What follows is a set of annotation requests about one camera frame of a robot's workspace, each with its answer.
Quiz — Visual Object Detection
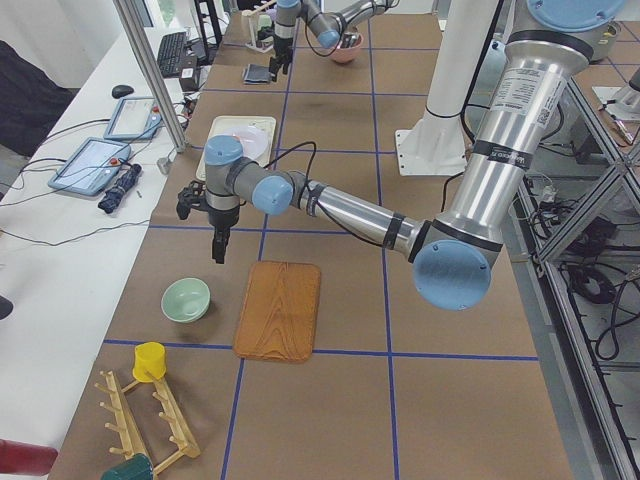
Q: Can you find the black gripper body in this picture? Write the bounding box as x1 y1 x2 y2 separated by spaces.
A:
272 29 292 68
176 180 240 230

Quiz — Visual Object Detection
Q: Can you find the white round plate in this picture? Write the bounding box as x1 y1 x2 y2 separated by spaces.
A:
223 126 271 166

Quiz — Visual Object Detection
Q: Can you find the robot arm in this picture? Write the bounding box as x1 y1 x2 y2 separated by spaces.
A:
176 1 623 310
268 0 398 82

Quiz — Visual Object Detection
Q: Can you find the cream bear tray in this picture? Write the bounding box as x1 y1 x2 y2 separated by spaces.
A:
207 115 277 160

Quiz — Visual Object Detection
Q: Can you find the grey folded cloth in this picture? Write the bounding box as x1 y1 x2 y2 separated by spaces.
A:
242 64 272 85

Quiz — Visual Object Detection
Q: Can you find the pink bowl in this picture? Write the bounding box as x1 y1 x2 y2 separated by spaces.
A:
329 30 363 64

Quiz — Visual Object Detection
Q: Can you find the light green bowl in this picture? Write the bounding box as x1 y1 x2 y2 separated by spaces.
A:
161 278 211 324

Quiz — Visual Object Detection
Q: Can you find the small black box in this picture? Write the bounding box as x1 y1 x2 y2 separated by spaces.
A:
179 67 200 92

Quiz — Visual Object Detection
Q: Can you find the black keyboard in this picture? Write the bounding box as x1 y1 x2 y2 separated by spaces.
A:
156 31 188 78

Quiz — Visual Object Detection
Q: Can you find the wooden cutting board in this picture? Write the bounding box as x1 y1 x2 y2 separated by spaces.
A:
233 261 321 363

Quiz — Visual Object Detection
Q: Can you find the folded dark blue umbrella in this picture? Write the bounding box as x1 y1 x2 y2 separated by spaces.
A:
98 164 142 214

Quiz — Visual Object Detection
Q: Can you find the far teach pendant tablet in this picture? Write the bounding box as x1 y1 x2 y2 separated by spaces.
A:
104 97 162 141

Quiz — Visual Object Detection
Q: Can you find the teach pendant tablet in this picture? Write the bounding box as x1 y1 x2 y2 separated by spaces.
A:
48 137 131 197
104 97 162 141

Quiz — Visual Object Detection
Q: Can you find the near teach pendant tablet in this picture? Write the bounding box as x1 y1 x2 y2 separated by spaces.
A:
48 137 131 197

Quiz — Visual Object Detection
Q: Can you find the yellow cup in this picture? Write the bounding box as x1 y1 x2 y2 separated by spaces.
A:
132 342 167 383

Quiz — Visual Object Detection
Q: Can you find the black computer mouse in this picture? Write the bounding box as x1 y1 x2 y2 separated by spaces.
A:
111 84 134 99

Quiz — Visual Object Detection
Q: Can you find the wooden peg rack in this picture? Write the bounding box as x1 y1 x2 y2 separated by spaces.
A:
95 370 202 479

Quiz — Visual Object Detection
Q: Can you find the dark green cup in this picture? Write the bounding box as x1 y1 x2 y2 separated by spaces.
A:
100 453 154 480

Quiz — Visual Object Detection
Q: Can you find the red cylinder object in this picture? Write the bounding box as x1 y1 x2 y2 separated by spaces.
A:
1 439 58 476

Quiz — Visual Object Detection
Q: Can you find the steel pot with yellow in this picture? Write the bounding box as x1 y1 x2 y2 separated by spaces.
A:
590 21 621 64

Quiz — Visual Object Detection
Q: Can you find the white wire cup rack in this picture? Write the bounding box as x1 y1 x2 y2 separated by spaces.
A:
240 0 277 53

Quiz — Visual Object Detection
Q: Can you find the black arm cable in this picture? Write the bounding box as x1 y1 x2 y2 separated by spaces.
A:
259 141 386 246
303 14 351 57

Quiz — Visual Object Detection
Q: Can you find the aluminium frame post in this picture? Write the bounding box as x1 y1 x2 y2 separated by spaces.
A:
113 0 186 153

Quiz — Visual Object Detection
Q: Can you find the aluminium frame rack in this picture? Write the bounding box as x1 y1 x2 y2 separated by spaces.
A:
499 29 640 480

